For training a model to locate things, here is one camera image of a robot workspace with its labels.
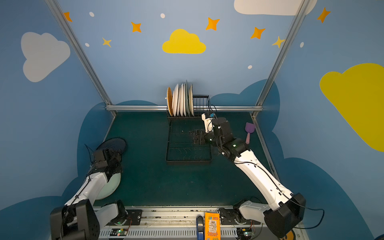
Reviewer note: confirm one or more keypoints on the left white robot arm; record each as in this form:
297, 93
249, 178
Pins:
77, 220

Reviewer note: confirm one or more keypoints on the small green circuit board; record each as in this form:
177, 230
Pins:
118, 232

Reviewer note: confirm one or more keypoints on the black wire dish rack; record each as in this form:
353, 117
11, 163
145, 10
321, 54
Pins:
180, 147

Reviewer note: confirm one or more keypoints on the orange box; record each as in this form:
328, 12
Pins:
212, 226

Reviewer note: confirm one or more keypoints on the woven bamboo plate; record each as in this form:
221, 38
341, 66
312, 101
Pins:
170, 101

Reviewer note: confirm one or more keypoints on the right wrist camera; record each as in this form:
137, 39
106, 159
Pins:
208, 121

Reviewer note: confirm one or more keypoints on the purple scoop, pink handle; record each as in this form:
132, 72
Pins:
249, 128

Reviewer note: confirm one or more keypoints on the dark navy plate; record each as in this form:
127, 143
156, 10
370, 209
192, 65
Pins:
114, 144

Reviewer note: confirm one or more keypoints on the mint green leaf plate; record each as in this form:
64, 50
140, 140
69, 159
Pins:
110, 187

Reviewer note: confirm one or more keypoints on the blue tool handle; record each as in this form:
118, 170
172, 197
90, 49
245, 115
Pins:
200, 228

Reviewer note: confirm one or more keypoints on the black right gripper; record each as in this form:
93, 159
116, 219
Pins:
202, 136

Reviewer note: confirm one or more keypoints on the white plate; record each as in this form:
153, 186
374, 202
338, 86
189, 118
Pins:
184, 101

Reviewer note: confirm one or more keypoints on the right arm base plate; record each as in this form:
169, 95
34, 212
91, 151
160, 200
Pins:
228, 216

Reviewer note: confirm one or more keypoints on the cream floral plate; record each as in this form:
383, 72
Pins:
191, 100

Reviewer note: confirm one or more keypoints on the green-rimmed Hao Wei plate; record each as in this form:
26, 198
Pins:
175, 100

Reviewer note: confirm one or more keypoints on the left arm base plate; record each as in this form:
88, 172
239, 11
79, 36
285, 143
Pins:
132, 218

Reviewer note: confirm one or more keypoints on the sunburst plate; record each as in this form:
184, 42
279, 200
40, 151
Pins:
181, 108
179, 102

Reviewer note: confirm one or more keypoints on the aluminium frame rail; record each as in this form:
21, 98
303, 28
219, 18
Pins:
155, 108

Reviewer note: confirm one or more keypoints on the grey-green plain plate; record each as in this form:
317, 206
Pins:
187, 99

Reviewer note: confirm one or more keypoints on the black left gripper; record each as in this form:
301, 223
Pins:
111, 153

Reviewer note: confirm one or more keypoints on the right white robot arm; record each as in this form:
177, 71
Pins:
283, 210

